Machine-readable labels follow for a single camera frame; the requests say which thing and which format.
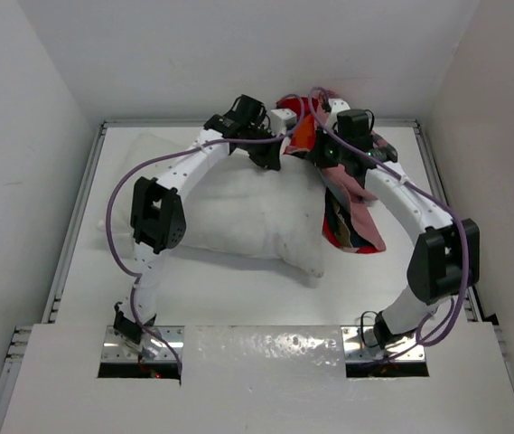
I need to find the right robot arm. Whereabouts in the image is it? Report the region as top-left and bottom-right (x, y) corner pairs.
(307, 99), (480, 350)

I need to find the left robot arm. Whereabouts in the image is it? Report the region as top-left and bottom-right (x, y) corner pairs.
(105, 95), (298, 344)

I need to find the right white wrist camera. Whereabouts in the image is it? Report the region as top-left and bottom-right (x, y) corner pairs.
(324, 98), (350, 129)

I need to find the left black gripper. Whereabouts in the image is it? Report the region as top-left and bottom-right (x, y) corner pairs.
(239, 122), (281, 168)

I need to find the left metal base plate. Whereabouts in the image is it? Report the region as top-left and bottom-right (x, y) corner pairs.
(100, 325), (184, 363)

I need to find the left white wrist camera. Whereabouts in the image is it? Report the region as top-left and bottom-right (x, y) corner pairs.
(268, 108), (298, 136)

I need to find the white front cover board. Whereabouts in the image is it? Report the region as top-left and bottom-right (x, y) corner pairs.
(3, 324), (514, 433)

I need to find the red patterned pillowcase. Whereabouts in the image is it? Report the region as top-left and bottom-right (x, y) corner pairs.
(276, 94), (387, 254)

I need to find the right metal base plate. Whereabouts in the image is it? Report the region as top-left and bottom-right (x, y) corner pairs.
(341, 325), (425, 364)

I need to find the metal base plate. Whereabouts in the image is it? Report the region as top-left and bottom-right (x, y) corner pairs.
(341, 325), (425, 364)
(100, 325), (184, 363)

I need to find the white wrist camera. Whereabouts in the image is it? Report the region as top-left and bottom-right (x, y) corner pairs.
(268, 108), (298, 136)
(324, 98), (350, 129)

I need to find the white pillow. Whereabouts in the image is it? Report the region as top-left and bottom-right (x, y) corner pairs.
(93, 130), (326, 288)

